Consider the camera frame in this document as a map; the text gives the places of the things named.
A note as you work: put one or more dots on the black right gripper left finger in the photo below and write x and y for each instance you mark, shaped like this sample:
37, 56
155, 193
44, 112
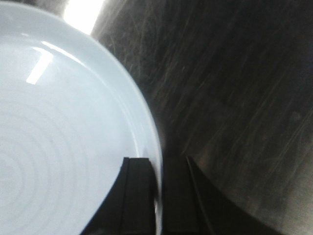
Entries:
129, 207

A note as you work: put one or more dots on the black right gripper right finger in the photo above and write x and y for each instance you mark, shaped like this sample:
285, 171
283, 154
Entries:
192, 205

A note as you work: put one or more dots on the light blue plate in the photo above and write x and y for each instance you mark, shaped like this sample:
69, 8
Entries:
69, 114

